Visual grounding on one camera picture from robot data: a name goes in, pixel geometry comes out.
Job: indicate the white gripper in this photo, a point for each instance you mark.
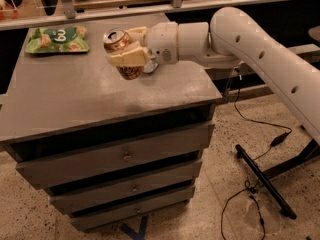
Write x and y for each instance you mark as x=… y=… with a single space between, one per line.
x=162 y=42

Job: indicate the orange soda can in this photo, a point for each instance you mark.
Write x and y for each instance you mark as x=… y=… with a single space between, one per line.
x=115 y=40

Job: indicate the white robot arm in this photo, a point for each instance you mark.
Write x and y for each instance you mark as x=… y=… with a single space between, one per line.
x=230 y=38

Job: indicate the clear plastic water bottle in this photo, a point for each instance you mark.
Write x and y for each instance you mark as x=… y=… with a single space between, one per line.
x=150 y=67

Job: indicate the green snack bag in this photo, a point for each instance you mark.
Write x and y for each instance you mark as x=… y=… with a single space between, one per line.
x=62 y=40

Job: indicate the grey drawer cabinet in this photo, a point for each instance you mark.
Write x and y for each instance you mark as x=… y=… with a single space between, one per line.
x=64 y=104

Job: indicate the top grey drawer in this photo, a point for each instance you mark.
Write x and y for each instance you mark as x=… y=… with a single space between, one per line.
x=61 y=169

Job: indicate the grey drawer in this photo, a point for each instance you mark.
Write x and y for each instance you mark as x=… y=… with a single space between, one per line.
x=61 y=169
x=134 y=208
x=154 y=180

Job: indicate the middle grey drawer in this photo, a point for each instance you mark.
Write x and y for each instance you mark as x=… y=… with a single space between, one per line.
x=154 y=180

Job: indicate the bottom grey drawer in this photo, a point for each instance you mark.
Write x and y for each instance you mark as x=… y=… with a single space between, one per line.
x=134 y=208

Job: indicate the metal frame rail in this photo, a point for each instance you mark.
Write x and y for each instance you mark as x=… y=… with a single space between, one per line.
x=31 y=13

